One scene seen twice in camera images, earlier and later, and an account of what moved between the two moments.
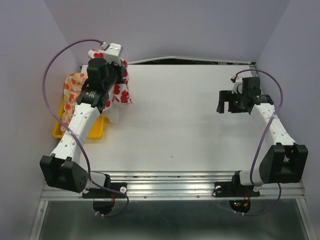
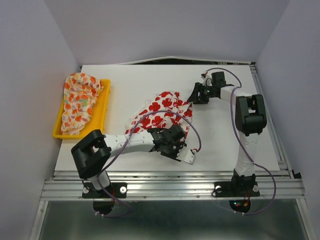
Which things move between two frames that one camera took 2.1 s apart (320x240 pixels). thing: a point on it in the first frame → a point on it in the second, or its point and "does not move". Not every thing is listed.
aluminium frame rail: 179,186 does not move
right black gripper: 227,96 → 193,97
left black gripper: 114,67 → 179,145
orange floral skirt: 74,84 does not move
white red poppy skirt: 121,92 → 161,111
